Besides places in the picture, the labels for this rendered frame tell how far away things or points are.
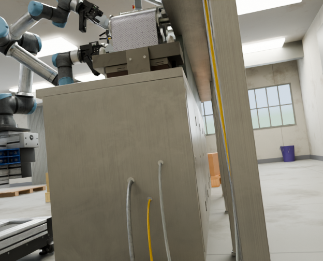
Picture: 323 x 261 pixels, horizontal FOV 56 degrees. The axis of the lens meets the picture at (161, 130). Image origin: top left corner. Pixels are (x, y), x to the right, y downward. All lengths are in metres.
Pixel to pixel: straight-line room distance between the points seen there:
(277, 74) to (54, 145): 8.43
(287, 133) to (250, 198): 8.53
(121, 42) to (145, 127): 0.56
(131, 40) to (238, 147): 1.05
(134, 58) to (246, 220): 0.88
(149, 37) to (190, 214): 0.89
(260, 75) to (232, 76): 8.65
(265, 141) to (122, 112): 8.04
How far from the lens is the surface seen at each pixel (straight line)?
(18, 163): 2.02
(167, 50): 1.36
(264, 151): 9.16
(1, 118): 2.12
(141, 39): 1.62
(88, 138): 1.33
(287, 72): 9.47
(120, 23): 1.68
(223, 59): 0.74
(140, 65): 1.35
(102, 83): 1.34
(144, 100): 1.27
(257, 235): 0.74
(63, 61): 1.70
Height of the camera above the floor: 0.55
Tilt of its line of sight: 5 degrees up
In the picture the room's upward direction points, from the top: 6 degrees counter-clockwise
